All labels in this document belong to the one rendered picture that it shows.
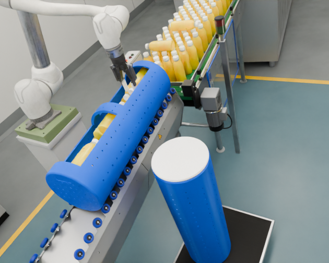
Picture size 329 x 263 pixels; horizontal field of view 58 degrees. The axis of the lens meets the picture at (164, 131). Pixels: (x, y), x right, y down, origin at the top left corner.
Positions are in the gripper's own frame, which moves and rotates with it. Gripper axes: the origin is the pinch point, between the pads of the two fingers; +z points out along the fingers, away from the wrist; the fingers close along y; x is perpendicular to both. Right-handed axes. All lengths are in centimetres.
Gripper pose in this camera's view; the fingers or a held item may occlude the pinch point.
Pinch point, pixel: (129, 86)
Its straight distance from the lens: 170.4
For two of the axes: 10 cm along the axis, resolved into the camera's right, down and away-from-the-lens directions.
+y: 8.9, 0.7, -4.4
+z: 2.7, 7.1, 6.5
